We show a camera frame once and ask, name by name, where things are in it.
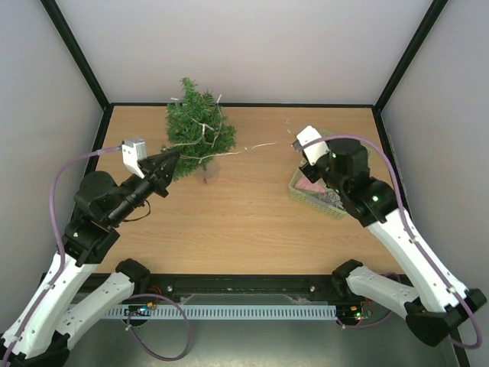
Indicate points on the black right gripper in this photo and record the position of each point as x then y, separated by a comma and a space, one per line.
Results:
311, 173

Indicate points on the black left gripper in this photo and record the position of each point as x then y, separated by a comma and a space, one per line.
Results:
159, 177

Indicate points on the green perforated plastic basket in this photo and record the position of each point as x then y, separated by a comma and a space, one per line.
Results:
330, 170

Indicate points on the small green christmas tree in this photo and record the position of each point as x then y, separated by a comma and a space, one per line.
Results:
195, 130

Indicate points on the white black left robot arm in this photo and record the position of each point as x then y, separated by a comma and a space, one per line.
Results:
50, 326

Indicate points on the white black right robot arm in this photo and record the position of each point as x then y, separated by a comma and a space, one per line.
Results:
435, 302

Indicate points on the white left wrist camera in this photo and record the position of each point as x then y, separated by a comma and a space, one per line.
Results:
133, 151

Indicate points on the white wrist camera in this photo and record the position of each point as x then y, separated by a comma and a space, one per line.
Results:
133, 151
309, 142

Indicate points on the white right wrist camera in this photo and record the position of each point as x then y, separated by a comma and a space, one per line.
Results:
309, 142

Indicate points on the black front mounting rail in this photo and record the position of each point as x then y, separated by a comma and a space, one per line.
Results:
181, 284

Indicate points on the light blue slotted cable duct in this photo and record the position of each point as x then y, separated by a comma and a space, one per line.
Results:
226, 312

